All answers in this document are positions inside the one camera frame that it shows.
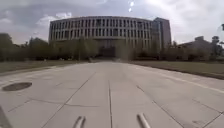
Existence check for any grass lawn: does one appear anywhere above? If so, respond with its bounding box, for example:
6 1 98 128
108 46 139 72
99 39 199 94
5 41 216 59
128 60 224 80
0 59 88 75

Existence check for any robot's own part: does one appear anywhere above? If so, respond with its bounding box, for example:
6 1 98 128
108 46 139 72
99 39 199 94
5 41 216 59
136 112 152 128
72 115 87 128

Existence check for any large curved grey building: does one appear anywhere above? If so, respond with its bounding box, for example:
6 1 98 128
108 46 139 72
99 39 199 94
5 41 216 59
48 15 173 58

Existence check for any grey paved stone path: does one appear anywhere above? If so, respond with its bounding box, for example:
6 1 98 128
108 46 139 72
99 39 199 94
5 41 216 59
0 61 224 128

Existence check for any round manhole cover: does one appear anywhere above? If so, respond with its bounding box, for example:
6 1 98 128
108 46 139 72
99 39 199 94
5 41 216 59
2 81 33 92

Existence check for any row of trees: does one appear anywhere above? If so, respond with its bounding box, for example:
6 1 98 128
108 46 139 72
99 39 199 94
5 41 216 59
0 32 224 63

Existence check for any low grey building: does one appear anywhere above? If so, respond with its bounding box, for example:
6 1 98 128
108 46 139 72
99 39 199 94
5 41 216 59
177 35 221 58

